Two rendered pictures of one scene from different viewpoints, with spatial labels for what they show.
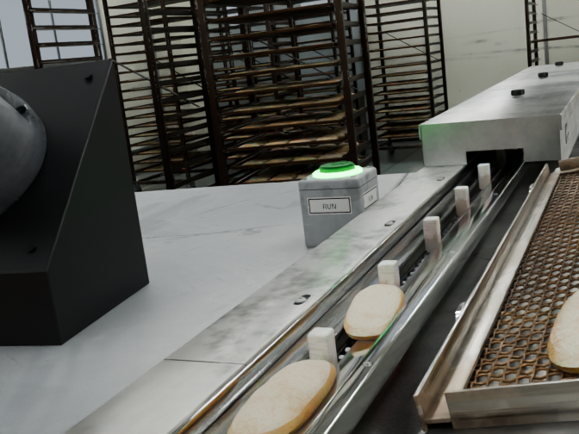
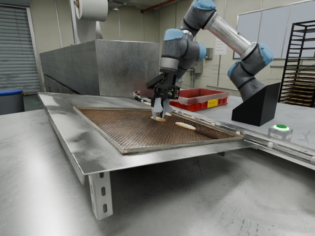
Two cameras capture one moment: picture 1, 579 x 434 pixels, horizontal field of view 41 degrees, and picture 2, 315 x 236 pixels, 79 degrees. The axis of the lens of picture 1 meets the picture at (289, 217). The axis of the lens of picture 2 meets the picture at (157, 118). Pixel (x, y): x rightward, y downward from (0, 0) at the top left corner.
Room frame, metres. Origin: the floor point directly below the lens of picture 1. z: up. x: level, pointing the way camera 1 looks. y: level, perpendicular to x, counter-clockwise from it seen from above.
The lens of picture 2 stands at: (0.77, -0.99, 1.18)
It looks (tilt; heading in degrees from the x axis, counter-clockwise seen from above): 17 degrees down; 120
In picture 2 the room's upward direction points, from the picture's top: straight up
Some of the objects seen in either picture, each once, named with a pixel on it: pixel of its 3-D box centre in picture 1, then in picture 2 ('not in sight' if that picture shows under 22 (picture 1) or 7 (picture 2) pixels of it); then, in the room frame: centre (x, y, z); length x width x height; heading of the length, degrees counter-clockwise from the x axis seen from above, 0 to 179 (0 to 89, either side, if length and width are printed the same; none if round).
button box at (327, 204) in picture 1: (345, 220); (278, 139); (0.84, -0.06, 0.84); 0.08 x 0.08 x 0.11; 65
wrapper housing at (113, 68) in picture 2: not in sight; (71, 65); (-2.17, 1.17, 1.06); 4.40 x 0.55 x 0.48; 155
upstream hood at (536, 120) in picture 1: (539, 96); not in sight; (1.54, -0.53, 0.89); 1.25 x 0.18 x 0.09; 155
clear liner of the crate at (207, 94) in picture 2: not in sight; (194, 98); (0.26, 0.47, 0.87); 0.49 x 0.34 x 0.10; 67
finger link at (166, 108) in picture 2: not in sight; (167, 109); (0.40, -0.27, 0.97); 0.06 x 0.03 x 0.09; 162
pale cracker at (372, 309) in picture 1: (375, 306); not in sight; (0.50, -0.05, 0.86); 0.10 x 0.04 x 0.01; 165
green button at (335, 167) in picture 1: (337, 171); (281, 127); (0.84, -0.06, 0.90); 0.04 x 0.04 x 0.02
